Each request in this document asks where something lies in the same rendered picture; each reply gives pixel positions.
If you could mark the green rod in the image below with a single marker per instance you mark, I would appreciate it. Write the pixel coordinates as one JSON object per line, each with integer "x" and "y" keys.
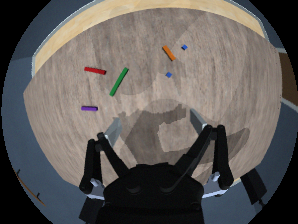
{"x": 118, "y": 82}

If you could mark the orange rod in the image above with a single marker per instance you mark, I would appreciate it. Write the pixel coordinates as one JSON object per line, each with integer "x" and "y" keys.
{"x": 168, "y": 52}

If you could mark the purple rod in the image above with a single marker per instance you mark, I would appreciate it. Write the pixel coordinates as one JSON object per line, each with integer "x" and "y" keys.
{"x": 89, "y": 108}

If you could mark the red rod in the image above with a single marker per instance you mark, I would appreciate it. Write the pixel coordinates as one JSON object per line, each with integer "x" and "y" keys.
{"x": 95, "y": 70}

